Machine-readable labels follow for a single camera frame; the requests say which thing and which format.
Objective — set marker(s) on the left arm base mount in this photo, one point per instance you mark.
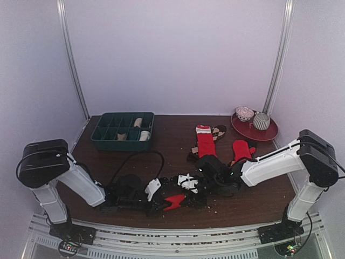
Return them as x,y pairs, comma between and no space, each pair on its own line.
72,237

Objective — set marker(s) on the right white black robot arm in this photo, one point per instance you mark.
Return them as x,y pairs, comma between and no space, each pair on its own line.
308,152

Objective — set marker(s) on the aluminium frame post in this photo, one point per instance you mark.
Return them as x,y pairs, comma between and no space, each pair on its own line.
70,57
281,53

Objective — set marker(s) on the white dotted bowl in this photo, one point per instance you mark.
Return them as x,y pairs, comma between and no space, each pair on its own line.
244,113

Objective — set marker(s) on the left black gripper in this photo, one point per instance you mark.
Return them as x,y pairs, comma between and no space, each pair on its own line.
154,209

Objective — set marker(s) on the beige sock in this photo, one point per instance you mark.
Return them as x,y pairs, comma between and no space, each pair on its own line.
121,136
138,122

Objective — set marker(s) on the left aluminium frame post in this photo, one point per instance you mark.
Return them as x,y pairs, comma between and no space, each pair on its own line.
70,57

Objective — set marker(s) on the red plate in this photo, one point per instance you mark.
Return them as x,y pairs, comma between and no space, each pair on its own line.
248,130

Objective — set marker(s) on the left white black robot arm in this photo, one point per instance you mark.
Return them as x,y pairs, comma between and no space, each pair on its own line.
46,163

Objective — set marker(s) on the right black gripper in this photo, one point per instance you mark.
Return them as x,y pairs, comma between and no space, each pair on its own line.
192,193

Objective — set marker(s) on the green divided organizer tray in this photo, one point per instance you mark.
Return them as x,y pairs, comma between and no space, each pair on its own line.
110,124

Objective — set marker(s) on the right aluminium frame post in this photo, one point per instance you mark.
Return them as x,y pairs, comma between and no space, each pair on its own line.
281,53

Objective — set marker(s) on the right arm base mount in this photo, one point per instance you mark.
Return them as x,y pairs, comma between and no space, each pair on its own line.
286,237

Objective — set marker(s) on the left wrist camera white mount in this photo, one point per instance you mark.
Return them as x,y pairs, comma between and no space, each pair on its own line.
155,188

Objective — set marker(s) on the red sock with white cuff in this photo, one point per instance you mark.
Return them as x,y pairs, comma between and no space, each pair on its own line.
206,145

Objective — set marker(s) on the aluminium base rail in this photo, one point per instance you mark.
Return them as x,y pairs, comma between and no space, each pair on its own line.
129,242

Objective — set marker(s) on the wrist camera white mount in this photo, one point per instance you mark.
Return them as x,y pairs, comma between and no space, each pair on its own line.
186,182
155,188

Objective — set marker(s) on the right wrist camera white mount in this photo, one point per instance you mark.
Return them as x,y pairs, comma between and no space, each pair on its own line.
186,182

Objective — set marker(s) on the argyle sock at back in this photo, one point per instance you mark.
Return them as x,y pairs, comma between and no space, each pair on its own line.
218,132

